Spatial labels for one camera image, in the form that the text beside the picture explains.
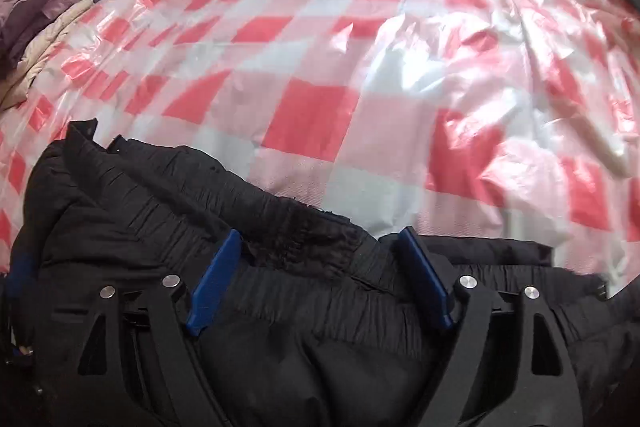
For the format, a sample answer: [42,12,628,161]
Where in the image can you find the purple quilt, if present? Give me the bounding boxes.
[0,0,83,72]

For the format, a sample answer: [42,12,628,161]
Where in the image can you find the black puffer jacket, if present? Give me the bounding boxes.
[7,117,640,427]

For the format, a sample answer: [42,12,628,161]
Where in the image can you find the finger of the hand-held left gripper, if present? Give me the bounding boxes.
[5,252,36,303]
[2,342,46,398]

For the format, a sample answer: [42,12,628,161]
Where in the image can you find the red checkered plastic bed sheet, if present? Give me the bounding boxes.
[0,0,640,303]

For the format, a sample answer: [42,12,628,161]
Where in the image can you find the cream blanket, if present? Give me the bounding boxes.
[0,0,101,108]

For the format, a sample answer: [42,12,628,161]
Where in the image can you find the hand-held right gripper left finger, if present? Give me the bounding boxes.
[37,228,243,427]

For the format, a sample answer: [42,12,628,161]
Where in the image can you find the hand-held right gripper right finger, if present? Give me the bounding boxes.
[397,227,593,427]

